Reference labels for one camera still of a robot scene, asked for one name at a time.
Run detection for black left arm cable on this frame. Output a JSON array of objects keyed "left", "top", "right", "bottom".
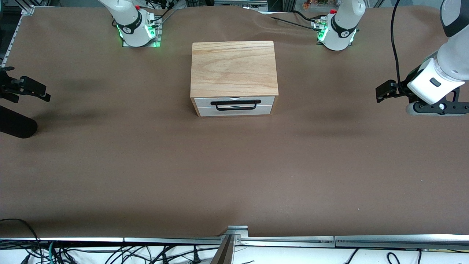
[{"left": 390, "top": 0, "right": 404, "bottom": 88}]

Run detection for brown table cloth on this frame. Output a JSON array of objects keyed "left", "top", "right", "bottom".
[{"left": 0, "top": 4, "right": 469, "bottom": 239}]

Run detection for black looped cable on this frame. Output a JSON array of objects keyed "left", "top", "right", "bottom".
[{"left": 0, "top": 219, "right": 41, "bottom": 253}]

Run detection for aluminium side rail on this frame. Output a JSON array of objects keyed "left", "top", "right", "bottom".
[{"left": 0, "top": 5, "right": 35, "bottom": 68}]

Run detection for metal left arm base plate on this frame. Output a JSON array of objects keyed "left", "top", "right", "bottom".
[{"left": 311, "top": 18, "right": 354, "bottom": 47}]

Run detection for black cable tangle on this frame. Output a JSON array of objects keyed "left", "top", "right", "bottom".
[{"left": 55, "top": 244, "right": 220, "bottom": 264}]

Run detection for black cylinder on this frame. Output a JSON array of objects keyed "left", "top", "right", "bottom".
[{"left": 0, "top": 106, "right": 38, "bottom": 139}]

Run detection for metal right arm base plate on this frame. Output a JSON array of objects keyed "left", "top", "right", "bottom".
[{"left": 122, "top": 16, "right": 162, "bottom": 48}]

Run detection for aluminium post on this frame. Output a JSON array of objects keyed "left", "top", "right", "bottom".
[{"left": 210, "top": 235, "right": 241, "bottom": 264}]

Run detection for aluminium table edge rail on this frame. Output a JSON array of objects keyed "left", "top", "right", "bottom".
[
  {"left": 124, "top": 237, "right": 225, "bottom": 245},
  {"left": 238, "top": 236, "right": 335, "bottom": 247},
  {"left": 335, "top": 235, "right": 469, "bottom": 250},
  {"left": 0, "top": 238, "right": 124, "bottom": 243}
]

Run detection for teal cable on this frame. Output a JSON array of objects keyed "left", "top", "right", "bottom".
[{"left": 46, "top": 241, "right": 57, "bottom": 264}]

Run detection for aluminium background rail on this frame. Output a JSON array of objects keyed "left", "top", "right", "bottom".
[{"left": 214, "top": 0, "right": 268, "bottom": 6}]

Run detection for black cable on cloth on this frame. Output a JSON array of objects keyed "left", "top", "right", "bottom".
[{"left": 269, "top": 10, "right": 324, "bottom": 31}]

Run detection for light wooden drawer cabinet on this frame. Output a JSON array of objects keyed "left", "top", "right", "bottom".
[{"left": 190, "top": 40, "right": 279, "bottom": 118}]

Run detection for aluminium corner bracket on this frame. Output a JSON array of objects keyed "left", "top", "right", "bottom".
[{"left": 226, "top": 225, "right": 250, "bottom": 239}]

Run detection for white drawer with black handle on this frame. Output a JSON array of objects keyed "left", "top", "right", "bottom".
[{"left": 194, "top": 97, "right": 276, "bottom": 111}]

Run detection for black base cables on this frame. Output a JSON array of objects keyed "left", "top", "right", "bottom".
[{"left": 147, "top": 0, "right": 180, "bottom": 24}]

